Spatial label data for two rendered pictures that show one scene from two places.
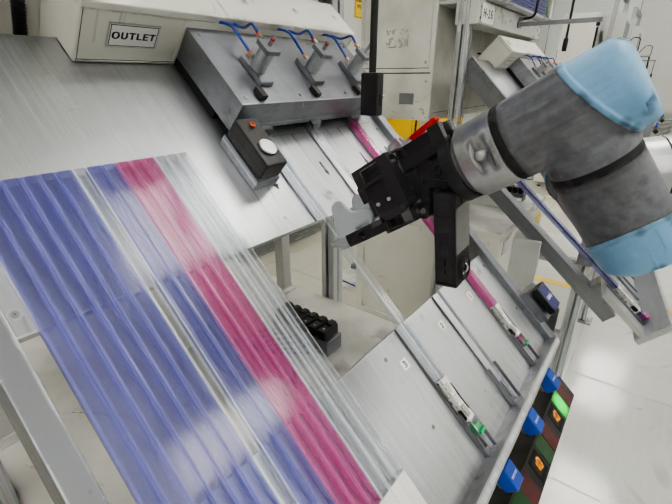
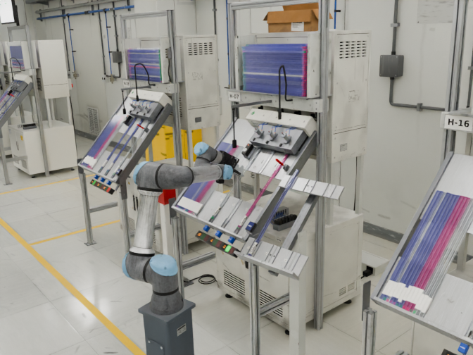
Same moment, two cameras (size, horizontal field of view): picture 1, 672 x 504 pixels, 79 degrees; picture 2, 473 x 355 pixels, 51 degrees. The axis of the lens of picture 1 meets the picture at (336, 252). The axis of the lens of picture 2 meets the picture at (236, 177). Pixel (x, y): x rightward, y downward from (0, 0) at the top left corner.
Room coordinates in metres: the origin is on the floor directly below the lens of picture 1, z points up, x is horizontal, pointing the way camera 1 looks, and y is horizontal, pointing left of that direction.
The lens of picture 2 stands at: (1.13, -2.65, 1.71)
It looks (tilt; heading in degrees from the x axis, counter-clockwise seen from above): 16 degrees down; 104
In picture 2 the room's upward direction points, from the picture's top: 2 degrees counter-clockwise
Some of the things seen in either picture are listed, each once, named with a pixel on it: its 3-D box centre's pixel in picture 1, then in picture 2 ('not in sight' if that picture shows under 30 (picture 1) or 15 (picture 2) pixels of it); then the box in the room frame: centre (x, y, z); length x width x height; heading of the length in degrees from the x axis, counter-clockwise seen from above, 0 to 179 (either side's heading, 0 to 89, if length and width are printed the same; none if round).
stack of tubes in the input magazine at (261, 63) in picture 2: not in sight; (279, 68); (0.71, 0.19, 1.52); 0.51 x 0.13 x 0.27; 142
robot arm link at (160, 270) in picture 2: not in sight; (162, 272); (0.33, -0.79, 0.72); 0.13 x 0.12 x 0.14; 164
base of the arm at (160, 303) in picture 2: not in sight; (166, 296); (0.34, -0.79, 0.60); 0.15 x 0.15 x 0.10
